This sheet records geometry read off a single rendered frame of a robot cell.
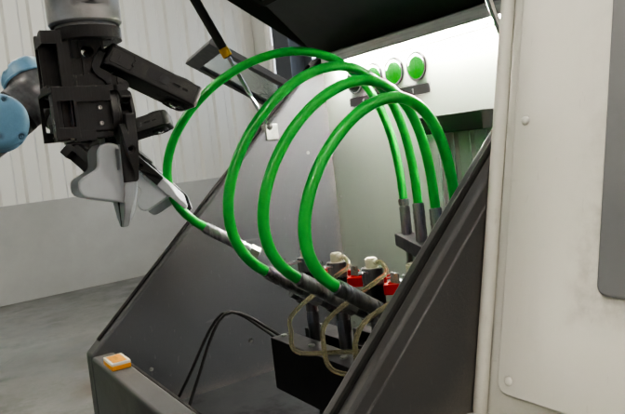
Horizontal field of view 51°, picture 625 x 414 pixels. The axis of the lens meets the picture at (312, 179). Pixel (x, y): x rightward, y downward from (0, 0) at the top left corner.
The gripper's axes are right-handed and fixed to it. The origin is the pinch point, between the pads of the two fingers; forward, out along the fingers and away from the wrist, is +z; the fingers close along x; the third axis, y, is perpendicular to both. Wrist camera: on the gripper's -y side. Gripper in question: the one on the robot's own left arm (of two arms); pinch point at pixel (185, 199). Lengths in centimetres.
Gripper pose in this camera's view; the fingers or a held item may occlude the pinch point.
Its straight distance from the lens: 102.3
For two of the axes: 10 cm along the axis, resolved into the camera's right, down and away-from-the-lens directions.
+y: -6.5, 7.6, -0.9
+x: -0.6, -1.7, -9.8
